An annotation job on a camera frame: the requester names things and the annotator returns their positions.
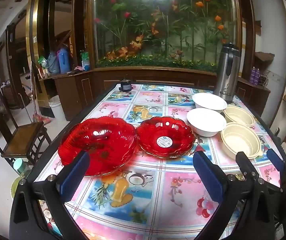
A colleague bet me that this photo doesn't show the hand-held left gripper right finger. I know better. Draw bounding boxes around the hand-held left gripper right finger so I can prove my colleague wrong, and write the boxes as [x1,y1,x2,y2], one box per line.
[193,151,276,240]

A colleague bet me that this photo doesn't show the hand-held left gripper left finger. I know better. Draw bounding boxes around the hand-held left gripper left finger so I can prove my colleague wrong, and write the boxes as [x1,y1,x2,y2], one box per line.
[9,151,90,240]

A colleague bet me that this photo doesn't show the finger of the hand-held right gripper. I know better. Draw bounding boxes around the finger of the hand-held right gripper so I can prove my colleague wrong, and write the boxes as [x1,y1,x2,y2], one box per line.
[235,151,258,180]
[266,149,286,188]

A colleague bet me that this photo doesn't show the beige ribbed bowl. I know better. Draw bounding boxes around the beige ribbed bowl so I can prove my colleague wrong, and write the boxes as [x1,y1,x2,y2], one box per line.
[220,122,261,159]
[223,105,256,128]

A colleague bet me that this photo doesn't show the large red scalloped plate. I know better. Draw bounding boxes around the large red scalloped plate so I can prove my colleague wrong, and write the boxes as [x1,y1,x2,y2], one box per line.
[58,116,140,177]

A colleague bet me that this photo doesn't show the white bowl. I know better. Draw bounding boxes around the white bowl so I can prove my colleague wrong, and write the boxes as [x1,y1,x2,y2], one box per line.
[192,92,228,113]
[186,108,227,137]

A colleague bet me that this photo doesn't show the small red labelled plate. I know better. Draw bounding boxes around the small red labelled plate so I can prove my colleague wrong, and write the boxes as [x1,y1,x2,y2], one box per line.
[135,116,196,159]

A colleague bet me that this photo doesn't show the fruit printed tablecloth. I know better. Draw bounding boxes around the fruit printed tablecloth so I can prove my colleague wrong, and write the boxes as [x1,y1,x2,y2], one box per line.
[37,84,281,240]

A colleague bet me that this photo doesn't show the teal capped bottle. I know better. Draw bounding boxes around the teal capped bottle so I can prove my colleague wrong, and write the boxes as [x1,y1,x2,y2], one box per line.
[13,158,31,178]

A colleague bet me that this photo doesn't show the yellow green tub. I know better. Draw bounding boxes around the yellow green tub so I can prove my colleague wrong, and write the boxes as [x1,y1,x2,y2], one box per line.
[10,176,27,201]

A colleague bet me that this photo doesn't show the wooden chair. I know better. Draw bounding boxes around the wooden chair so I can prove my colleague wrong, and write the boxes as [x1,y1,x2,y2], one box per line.
[0,85,53,166]

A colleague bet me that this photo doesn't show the white bucket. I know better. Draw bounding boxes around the white bucket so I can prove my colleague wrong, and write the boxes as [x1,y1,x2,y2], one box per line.
[49,95,66,122]

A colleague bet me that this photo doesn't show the purple bottles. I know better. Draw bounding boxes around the purple bottles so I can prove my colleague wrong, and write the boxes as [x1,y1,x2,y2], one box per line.
[249,67,261,85]

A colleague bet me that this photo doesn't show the stainless steel thermos jug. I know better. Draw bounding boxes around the stainless steel thermos jug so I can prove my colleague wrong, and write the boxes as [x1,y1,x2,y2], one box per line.
[213,42,241,104]

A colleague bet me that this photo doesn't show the dark wooden cabinet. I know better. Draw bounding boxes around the dark wooden cabinet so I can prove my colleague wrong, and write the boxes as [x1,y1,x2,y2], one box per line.
[39,67,271,121]

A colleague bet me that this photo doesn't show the small black jar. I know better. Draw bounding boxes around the small black jar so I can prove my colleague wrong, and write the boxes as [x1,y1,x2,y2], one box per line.
[118,79,133,91]

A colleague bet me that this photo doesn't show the grey blue bag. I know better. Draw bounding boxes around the grey blue bag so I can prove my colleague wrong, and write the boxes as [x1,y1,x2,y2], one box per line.
[46,52,60,75]

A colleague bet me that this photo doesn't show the blue thermos flask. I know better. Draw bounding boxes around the blue thermos flask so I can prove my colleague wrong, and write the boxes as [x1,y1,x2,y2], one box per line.
[59,47,71,74]

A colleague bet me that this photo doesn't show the artificial flower glass display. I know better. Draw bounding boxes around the artificial flower glass display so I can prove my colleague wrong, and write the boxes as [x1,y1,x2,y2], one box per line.
[93,0,241,73]

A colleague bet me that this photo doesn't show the metal handled mop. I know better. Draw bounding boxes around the metal handled mop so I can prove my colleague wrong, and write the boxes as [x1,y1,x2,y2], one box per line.
[30,62,51,126]

